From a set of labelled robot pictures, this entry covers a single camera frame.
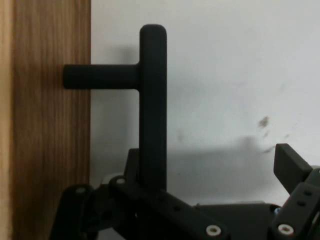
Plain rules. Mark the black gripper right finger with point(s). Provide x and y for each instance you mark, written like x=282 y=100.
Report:
x=300 y=200

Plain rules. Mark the brown wooden drawer cabinet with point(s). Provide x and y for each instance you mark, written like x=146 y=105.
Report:
x=5 y=112

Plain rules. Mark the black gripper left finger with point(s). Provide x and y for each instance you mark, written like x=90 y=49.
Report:
x=140 y=207

